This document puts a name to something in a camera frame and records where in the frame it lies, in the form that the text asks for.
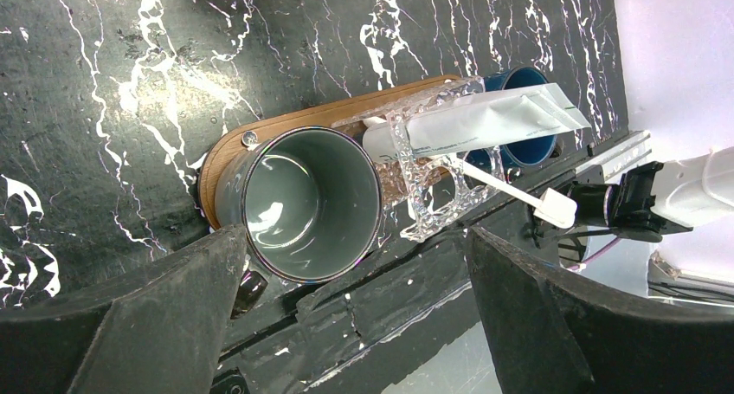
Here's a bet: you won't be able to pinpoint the grey green mug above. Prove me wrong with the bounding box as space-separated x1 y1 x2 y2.
214 126 382 319

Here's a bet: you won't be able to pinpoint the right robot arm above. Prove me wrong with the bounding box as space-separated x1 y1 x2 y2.
532 147 733 248

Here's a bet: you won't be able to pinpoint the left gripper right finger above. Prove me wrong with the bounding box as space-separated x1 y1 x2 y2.
467 228 733 393

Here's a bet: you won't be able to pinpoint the black capped toothpaste tube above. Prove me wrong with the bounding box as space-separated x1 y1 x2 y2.
357 83 590 163

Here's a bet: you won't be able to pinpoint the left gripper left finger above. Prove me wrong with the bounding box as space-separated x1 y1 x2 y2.
1 226 247 393

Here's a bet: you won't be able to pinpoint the clear packaged toothbrushes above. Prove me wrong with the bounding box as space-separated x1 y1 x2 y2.
327 75 498 242

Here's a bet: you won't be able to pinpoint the dark blue mug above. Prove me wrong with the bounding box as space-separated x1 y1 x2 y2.
484 67 557 169

